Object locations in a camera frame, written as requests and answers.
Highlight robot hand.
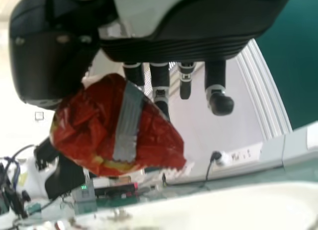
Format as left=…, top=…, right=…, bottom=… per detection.
left=33, top=138, right=87, bottom=200
left=8, top=0, right=293, bottom=122

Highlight red biscuit packet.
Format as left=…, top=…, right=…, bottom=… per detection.
left=49, top=73, right=188, bottom=177

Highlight plate with brown leaf pattern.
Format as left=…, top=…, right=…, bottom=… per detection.
left=74, top=182, right=318, bottom=230

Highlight grey box with green lights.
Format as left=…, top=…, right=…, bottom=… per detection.
left=72, top=177, right=98, bottom=214

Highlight black device with red front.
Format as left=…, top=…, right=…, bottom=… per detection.
left=94, top=182, right=139, bottom=199

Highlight white socket strip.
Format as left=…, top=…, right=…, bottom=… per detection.
left=211, top=143, right=263, bottom=170

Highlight aluminium frame rails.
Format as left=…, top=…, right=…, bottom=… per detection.
left=236, top=38, right=293, bottom=142

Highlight black plug with cable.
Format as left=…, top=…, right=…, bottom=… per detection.
left=162, top=150, right=223, bottom=191

